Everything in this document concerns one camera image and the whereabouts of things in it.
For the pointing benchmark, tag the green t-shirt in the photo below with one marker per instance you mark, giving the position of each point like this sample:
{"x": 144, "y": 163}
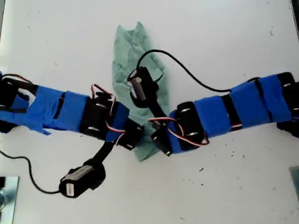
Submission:
{"x": 123, "y": 70}

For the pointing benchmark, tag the black clamp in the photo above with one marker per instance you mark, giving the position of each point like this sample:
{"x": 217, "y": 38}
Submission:
{"x": 2, "y": 182}

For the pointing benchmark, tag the short black camera stalk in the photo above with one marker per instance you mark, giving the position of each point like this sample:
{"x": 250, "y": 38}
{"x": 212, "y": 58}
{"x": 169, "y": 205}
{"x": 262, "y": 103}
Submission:
{"x": 157, "y": 109}
{"x": 104, "y": 151}

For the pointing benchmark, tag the shiny steel plate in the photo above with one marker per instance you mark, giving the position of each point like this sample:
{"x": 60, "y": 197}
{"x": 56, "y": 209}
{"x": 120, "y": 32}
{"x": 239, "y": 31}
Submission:
{"x": 11, "y": 198}

